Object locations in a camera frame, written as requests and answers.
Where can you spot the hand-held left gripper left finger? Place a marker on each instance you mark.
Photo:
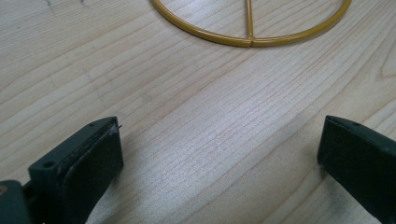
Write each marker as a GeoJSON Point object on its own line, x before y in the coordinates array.
{"type": "Point", "coordinates": [84, 168]}

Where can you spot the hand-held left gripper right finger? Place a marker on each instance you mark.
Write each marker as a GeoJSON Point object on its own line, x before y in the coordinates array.
{"type": "Point", "coordinates": [358, 161]}

